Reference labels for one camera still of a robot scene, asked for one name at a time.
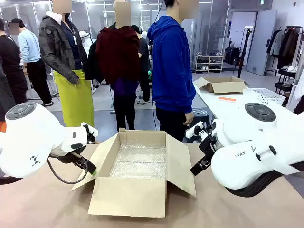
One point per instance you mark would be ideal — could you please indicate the black round stool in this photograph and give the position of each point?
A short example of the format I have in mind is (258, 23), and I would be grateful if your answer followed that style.
(200, 116)

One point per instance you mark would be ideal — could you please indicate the clothes rack with garments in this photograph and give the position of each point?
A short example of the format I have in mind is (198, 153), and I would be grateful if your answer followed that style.
(285, 45)

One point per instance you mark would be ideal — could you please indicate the person in light blue shirt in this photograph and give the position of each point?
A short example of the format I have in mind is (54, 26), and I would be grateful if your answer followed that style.
(29, 47)

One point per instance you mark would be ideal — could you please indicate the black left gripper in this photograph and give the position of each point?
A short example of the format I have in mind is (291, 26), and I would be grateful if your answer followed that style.
(76, 158)

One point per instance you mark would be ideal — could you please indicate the white shoe rack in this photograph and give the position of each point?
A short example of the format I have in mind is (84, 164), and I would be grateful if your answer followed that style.
(209, 63)

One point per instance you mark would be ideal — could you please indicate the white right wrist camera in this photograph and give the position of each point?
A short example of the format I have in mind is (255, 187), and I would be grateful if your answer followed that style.
(193, 130)

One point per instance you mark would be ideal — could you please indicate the small open cardboard box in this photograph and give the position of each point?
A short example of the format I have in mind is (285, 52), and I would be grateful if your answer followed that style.
(225, 86)

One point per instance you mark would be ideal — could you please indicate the open brown cardboard box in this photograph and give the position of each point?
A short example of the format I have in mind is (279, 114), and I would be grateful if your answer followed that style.
(128, 197)

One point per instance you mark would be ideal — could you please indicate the person in blue hoodie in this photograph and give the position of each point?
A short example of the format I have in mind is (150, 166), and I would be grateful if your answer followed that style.
(171, 71)

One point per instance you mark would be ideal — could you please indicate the clear bubble wrap sheet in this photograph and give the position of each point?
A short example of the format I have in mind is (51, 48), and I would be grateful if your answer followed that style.
(140, 164)

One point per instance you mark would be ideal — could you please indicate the black utility cart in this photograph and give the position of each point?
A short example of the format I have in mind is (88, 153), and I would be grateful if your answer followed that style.
(286, 80)

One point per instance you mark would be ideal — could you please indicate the person in black shirt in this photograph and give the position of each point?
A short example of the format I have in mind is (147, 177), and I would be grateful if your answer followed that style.
(9, 66)

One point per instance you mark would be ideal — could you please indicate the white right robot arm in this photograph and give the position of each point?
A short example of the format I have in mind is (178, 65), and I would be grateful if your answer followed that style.
(244, 161)

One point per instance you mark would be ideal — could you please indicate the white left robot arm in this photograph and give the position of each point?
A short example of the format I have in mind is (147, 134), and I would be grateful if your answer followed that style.
(31, 133)

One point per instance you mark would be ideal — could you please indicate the mannequin camo jacket yellow skirt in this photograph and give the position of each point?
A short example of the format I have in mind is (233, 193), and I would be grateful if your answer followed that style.
(64, 59)

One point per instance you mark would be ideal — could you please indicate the person's bare hand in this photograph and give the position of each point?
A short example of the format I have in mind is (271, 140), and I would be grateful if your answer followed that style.
(189, 118)

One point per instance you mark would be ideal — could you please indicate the black suitcases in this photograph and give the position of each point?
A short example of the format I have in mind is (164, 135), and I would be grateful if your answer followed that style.
(232, 55)

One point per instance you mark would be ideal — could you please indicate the white table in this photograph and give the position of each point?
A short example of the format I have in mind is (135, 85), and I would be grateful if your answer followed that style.
(228, 109)

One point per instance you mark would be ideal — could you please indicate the white plastic mesh basket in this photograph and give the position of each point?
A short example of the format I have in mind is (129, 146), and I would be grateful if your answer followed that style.
(270, 96)

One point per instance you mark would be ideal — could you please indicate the person in black behind mannequin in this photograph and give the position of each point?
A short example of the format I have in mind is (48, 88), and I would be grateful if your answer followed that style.
(144, 61)

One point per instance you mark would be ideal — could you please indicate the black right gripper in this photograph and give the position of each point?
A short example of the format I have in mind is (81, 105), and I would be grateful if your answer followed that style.
(209, 147)

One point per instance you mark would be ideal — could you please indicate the black tripod stand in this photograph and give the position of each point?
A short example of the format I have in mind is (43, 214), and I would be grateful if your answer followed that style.
(243, 54)

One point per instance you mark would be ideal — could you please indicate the mannequin with maroon sweater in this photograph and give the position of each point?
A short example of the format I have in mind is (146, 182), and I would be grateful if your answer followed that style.
(117, 54)

